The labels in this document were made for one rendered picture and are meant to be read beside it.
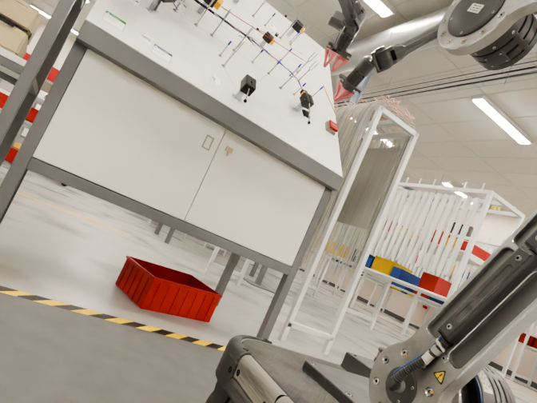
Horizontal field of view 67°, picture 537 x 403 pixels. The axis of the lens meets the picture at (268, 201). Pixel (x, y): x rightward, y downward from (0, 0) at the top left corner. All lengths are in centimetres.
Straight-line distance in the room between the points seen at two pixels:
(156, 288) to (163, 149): 59
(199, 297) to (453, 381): 139
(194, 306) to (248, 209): 53
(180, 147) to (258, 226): 47
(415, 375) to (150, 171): 113
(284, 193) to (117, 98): 76
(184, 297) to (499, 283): 143
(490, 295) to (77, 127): 128
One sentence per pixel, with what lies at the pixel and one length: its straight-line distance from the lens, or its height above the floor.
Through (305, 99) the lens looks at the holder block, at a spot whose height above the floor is 111.
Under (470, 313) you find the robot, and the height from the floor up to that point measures 48.
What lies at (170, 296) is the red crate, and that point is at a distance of 182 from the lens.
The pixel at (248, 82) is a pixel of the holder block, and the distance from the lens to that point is 160.
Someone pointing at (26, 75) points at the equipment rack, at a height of 62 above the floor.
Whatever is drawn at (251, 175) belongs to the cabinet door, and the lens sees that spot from 167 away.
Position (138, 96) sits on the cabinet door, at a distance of 153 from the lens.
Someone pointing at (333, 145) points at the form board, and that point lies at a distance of 199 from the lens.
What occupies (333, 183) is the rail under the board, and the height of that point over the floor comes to 82.
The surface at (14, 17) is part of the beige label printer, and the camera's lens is 156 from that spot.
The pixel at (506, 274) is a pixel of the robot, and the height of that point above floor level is 55.
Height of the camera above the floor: 46
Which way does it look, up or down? 5 degrees up
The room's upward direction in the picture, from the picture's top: 24 degrees clockwise
